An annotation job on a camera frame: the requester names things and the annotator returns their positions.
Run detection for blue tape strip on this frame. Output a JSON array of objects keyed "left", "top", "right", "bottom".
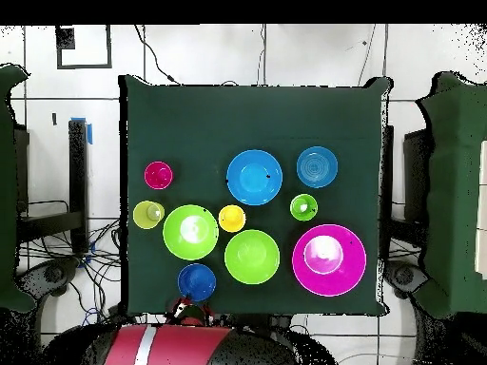
[{"left": 69, "top": 116, "right": 93, "bottom": 145}]

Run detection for dark green tablecloth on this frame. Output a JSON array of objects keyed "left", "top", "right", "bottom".
[{"left": 118, "top": 73, "right": 393, "bottom": 317}]

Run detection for black stand frame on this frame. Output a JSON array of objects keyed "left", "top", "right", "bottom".
[
  {"left": 16, "top": 119, "right": 89, "bottom": 254},
  {"left": 381, "top": 124, "right": 435, "bottom": 252}
]

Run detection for tangle of black cables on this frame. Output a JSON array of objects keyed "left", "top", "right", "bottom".
[{"left": 16, "top": 218, "right": 123, "bottom": 324}]

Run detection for large pink bowl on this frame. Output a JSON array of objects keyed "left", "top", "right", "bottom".
[{"left": 291, "top": 222, "right": 368, "bottom": 298}]

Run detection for red cup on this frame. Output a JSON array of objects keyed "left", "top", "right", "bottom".
[{"left": 143, "top": 160, "right": 175, "bottom": 191}]

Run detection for green cloth-covered side table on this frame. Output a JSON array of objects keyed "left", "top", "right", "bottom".
[
  {"left": 412, "top": 70, "right": 487, "bottom": 320},
  {"left": 0, "top": 63, "right": 37, "bottom": 314}
]

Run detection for green cup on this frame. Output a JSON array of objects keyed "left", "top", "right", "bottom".
[{"left": 289, "top": 193, "right": 320, "bottom": 222}]

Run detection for translucent light blue bowl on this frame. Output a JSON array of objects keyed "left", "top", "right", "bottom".
[{"left": 295, "top": 145, "right": 340, "bottom": 189}]

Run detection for translucent yellow cup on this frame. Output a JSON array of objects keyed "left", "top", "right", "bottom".
[{"left": 132, "top": 200, "right": 166, "bottom": 230}]

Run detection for small dark blue bowl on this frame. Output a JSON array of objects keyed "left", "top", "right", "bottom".
[{"left": 177, "top": 262, "right": 218, "bottom": 302}]

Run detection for orange cup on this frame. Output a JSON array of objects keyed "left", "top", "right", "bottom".
[{"left": 217, "top": 203, "right": 247, "bottom": 234}]

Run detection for black pedestal leg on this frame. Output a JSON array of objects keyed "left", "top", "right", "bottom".
[
  {"left": 383, "top": 259, "right": 433, "bottom": 301},
  {"left": 14, "top": 256, "right": 82, "bottom": 299}
]

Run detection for black floor cable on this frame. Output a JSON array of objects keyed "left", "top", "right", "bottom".
[{"left": 132, "top": 25, "right": 181, "bottom": 86}]

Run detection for green bowl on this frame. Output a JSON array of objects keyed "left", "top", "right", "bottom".
[
  {"left": 162, "top": 203, "right": 220, "bottom": 261},
  {"left": 224, "top": 228, "right": 282, "bottom": 285}
]

